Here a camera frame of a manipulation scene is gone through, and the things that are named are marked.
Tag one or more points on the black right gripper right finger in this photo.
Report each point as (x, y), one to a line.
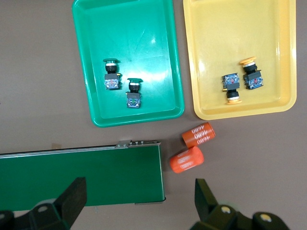
(207, 203)

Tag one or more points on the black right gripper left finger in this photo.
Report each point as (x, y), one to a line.
(72, 203)

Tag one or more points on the orange 4680 cylinder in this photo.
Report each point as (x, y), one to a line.
(197, 135)
(187, 160)

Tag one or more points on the green push button switch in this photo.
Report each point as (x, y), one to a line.
(111, 81)
(133, 99)

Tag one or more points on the yellow push button switch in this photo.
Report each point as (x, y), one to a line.
(231, 81)
(253, 80)

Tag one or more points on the green conveyor belt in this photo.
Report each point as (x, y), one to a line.
(96, 172)

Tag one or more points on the yellow plastic tray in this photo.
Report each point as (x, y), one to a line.
(239, 36)

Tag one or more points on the green plastic tray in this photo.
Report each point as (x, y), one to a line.
(134, 36)

